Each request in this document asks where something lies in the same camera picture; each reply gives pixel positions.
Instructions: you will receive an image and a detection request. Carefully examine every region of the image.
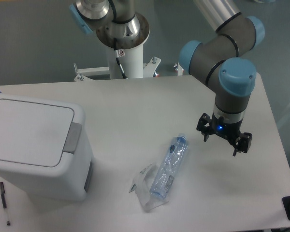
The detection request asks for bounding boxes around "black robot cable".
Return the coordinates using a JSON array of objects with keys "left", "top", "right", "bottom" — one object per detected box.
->
[{"left": 113, "top": 37, "right": 128, "bottom": 80}]

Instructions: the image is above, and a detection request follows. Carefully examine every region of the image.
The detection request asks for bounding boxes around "white trash can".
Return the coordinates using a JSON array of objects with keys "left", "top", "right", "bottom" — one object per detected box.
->
[{"left": 0, "top": 93, "right": 94, "bottom": 201}]

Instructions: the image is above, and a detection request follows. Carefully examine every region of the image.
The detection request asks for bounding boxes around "black gel pen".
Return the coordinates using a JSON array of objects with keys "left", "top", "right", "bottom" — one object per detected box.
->
[{"left": 0, "top": 182, "right": 11, "bottom": 226}]

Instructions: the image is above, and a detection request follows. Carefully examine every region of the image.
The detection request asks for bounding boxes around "clear plastic water bottle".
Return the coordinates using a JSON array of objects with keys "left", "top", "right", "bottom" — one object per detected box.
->
[{"left": 150, "top": 134, "right": 188, "bottom": 200}]

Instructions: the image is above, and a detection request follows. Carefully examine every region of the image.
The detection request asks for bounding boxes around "clear plastic wrapper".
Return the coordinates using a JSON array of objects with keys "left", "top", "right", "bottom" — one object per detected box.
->
[{"left": 129, "top": 162, "right": 169, "bottom": 212}]

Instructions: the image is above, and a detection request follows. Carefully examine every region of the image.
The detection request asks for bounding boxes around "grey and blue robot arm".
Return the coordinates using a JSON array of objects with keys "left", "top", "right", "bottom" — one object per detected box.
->
[{"left": 69, "top": 0, "right": 265, "bottom": 153}]

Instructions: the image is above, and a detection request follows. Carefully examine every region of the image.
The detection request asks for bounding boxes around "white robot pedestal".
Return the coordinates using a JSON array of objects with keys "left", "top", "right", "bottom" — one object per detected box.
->
[{"left": 74, "top": 13, "right": 161, "bottom": 81}]

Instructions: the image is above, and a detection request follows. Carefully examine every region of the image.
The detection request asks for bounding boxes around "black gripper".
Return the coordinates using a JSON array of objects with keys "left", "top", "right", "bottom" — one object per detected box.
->
[{"left": 196, "top": 113, "right": 252, "bottom": 157}]

